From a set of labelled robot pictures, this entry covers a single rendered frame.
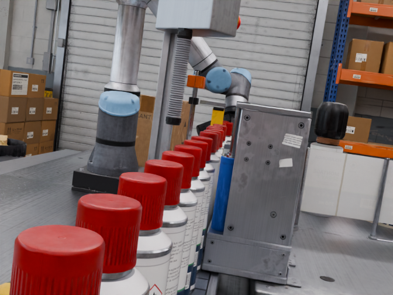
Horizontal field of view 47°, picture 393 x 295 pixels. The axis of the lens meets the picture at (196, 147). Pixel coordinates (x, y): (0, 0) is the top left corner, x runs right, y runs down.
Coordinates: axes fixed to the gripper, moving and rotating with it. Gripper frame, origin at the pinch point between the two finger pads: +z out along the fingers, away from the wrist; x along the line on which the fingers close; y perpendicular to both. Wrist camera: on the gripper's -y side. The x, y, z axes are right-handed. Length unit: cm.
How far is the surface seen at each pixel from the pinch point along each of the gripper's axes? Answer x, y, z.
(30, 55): 361, -288, -257
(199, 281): -62, 3, 41
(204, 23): -53, -5, -12
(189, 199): -87, 2, 37
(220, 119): -26.1, -0.3, -3.5
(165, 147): -27.7, -12.1, 7.2
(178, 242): -92, 3, 43
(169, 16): -48, -14, -16
